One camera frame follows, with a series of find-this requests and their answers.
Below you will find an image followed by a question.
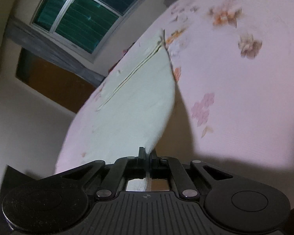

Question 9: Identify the pale green knit sweater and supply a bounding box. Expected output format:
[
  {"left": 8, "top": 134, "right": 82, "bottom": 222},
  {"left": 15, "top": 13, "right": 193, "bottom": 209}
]
[{"left": 81, "top": 29, "right": 175, "bottom": 163}]

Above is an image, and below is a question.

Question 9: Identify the brown wooden door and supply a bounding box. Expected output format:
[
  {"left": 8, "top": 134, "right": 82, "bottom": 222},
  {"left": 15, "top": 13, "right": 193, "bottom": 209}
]
[{"left": 16, "top": 48, "right": 95, "bottom": 113}]

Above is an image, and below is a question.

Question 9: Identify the pink floral bed sheet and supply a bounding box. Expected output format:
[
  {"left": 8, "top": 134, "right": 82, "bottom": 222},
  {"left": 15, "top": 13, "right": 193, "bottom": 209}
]
[{"left": 56, "top": 0, "right": 294, "bottom": 173}]

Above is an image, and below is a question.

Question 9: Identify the left grey curtain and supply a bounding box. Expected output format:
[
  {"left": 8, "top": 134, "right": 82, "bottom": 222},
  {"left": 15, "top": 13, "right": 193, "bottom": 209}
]
[{"left": 5, "top": 18, "right": 105, "bottom": 88}]

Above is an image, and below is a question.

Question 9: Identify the sliding glass window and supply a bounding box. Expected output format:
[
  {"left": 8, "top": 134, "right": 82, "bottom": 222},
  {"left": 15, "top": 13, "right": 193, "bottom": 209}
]
[{"left": 31, "top": 0, "right": 144, "bottom": 62}]

